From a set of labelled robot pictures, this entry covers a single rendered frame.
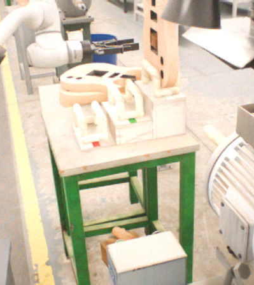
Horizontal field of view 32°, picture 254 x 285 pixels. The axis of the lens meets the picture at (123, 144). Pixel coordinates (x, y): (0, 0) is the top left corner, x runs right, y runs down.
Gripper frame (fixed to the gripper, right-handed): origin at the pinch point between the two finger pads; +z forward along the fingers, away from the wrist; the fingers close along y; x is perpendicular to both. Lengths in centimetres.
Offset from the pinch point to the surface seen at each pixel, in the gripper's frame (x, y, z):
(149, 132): -33.8, 14.2, 3.2
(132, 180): -108, -67, 15
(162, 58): -4.6, 9.0, 11.1
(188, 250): -94, 24, 17
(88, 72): -27, -54, -9
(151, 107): -23.3, 13.8, 4.5
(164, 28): 8.5, 14.4, 10.2
